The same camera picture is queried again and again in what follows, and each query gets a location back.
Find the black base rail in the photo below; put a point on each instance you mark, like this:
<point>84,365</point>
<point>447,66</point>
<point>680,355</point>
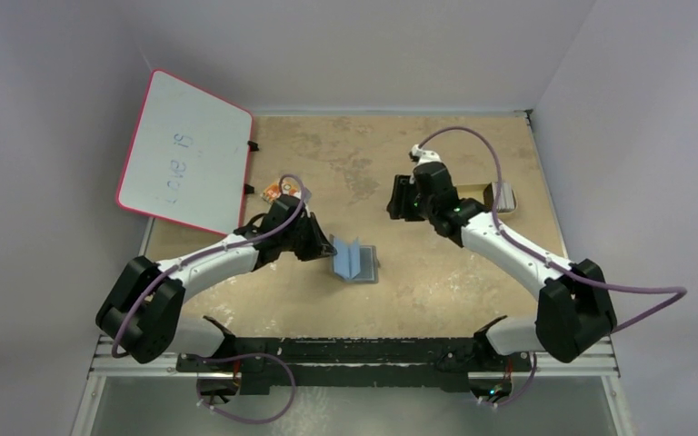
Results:
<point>254,365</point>

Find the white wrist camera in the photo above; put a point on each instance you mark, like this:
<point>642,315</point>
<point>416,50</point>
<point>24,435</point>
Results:
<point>420,156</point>
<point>303,197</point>

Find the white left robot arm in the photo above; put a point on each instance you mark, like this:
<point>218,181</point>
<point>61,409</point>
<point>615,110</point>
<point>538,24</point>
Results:
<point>143,311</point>

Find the orange circuit board card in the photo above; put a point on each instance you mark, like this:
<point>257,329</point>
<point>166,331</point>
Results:
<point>274,190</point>

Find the beige oval tray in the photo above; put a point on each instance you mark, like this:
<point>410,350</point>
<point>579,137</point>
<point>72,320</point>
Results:
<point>474,190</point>

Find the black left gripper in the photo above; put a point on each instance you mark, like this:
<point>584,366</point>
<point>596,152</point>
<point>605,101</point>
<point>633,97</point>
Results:
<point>319,247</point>

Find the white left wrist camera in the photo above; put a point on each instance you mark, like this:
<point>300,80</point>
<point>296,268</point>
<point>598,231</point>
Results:
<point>303,197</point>

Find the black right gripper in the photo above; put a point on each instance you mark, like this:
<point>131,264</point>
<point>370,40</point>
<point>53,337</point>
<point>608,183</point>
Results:
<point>399,198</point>

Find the pink framed whiteboard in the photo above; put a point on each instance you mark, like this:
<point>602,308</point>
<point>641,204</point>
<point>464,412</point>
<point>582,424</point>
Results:
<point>188,158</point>

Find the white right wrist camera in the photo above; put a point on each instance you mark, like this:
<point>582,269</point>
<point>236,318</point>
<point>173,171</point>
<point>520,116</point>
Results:
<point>420,156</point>

